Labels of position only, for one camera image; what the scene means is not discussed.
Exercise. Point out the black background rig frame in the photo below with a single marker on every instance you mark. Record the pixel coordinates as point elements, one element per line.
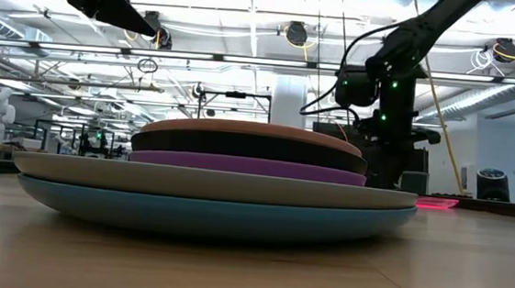
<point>236,95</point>

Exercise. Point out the black round floor device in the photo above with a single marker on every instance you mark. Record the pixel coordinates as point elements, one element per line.
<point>492,185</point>

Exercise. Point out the clear pink plastic plate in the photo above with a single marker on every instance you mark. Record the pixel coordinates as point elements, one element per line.
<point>437,203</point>

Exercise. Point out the small orange plastic plate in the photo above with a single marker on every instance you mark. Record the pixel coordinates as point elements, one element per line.
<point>249,129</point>

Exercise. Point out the large grey plastic plate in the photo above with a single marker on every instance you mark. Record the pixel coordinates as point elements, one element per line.
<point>213,184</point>

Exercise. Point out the small black plastic plate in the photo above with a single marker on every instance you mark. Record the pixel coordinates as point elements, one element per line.
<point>248,149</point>

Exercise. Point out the white pillar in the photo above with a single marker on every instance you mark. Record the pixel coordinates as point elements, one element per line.
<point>289,100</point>

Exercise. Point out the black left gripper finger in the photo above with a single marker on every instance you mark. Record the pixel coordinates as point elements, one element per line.
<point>129,16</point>

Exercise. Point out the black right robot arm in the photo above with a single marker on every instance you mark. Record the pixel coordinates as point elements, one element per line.
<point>394,127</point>

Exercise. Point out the large blue plastic plate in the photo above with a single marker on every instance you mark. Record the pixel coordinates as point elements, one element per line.
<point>210,216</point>

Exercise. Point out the purple plastic plate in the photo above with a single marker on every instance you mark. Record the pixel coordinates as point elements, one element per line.
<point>246,167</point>

